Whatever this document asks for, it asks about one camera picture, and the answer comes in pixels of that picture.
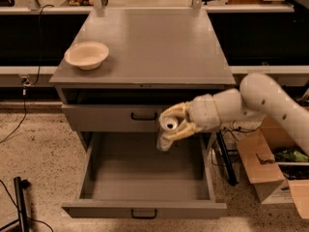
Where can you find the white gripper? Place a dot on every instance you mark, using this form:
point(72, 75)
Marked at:
point(203, 113)

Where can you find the silver redbull can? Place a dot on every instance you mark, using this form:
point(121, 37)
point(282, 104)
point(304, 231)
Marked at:
point(167, 125)

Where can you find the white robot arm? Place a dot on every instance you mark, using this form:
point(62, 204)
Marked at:
point(257, 94)

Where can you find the open grey middle drawer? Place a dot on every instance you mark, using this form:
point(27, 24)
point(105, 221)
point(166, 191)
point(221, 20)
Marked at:
point(125, 170)

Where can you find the grey drawer cabinet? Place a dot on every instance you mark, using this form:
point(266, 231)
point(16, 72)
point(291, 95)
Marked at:
point(156, 57)

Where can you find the closed grey top drawer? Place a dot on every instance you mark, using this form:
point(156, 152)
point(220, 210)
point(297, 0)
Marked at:
point(111, 117)

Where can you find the black bar on floor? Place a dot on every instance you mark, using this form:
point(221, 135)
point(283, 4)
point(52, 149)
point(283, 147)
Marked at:
point(232, 179)

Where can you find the brown cardboard box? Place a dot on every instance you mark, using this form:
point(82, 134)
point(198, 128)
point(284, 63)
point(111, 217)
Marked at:
point(264, 173)

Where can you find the white bowl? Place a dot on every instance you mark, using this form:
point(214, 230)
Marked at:
point(86, 56)

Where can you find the black stand at left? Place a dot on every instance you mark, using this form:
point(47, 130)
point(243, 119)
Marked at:
point(22, 220)

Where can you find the black top drawer handle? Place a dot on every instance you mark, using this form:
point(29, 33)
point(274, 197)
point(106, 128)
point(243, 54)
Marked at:
point(135, 117)

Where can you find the black drawer handle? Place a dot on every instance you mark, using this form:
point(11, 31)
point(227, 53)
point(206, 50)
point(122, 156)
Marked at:
point(135, 117)
point(143, 214)

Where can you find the black middle drawer handle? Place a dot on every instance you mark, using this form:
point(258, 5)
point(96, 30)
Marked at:
point(143, 214)

